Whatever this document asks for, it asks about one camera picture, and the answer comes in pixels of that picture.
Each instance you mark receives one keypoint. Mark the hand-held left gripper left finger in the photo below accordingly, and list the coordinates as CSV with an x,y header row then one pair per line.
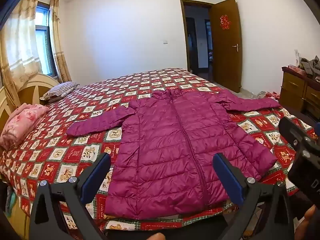
x,y
96,177

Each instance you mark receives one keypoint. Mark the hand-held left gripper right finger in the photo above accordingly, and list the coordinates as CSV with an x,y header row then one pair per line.
x,y
228,177

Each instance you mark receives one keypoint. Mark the magenta puffer jacket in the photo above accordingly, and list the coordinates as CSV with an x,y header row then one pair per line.
x,y
170,142

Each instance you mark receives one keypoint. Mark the clothes on floor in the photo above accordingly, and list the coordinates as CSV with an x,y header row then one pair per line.
x,y
267,95

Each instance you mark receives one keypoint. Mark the pile of grey clothes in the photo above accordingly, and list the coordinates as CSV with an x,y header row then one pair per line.
x,y
310,65

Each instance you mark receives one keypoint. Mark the person's right hand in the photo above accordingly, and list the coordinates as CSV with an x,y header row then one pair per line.
x,y
309,222

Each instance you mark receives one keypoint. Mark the person's left hand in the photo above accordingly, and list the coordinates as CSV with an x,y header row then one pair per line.
x,y
156,237

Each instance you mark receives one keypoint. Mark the bed with red patchwork sheet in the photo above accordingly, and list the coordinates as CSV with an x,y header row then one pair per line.
x,y
75,152

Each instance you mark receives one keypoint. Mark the wooden dresser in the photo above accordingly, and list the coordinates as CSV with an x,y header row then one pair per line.
x,y
297,90

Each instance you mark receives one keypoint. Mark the pink folded blanket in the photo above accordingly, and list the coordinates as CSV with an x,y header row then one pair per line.
x,y
22,122

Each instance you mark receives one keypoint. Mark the striped pillow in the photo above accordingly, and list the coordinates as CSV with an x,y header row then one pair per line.
x,y
60,91

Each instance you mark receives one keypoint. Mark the cream wooden headboard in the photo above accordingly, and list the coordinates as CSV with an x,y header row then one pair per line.
x,y
30,90

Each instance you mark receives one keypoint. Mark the brown wooden door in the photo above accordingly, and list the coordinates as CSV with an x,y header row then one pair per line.
x,y
226,55

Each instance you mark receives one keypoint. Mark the beige narrow curtain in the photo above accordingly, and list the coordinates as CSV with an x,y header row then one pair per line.
x,y
58,45

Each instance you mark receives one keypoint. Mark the window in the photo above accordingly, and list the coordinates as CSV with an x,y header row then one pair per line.
x,y
43,37

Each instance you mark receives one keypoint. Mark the beige sheer curtain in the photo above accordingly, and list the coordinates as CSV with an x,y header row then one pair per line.
x,y
20,45

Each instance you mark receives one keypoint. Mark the red door decoration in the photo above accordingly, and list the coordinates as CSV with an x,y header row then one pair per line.
x,y
224,21

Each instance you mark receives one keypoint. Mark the brown door frame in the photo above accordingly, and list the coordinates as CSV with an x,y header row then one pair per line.
x,y
183,35

